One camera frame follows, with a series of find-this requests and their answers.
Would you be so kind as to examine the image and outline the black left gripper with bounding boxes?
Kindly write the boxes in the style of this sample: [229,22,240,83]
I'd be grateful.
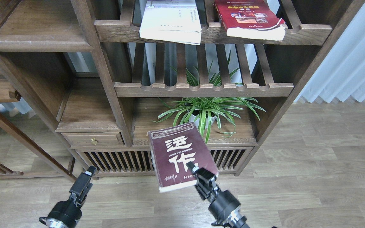
[39,166,97,228]

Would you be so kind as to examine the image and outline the dark wooden bookshelf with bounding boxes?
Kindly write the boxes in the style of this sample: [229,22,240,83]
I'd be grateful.
[0,0,365,176]

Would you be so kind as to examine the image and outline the wooden side rack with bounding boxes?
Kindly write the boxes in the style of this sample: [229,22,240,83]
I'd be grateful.
[0,71,75,179]

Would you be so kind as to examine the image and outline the maroon book white characters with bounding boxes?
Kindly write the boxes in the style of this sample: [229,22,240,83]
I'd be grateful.
[148,122,219,193]

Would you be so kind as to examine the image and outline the white paperback book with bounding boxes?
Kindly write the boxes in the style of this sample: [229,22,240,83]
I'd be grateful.
[139,0,202,45]

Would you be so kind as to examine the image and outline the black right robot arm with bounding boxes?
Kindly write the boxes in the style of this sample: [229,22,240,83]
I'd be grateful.
[186,161,249,228]

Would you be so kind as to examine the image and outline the brass drawer knob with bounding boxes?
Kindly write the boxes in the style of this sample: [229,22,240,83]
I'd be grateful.
[91,138,98,145]

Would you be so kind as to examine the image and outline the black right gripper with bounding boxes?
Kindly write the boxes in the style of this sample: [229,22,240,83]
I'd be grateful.
[186,162,242,225]

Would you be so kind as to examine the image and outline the white curtain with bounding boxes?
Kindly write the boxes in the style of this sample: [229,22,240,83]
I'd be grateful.
[297,3,365,103]

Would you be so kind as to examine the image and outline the white plant pot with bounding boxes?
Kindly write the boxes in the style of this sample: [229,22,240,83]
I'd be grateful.
[189,114,216,129]

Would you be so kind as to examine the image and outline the red paperback book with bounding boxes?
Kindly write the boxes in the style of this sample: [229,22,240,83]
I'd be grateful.
[214,0,286,41]

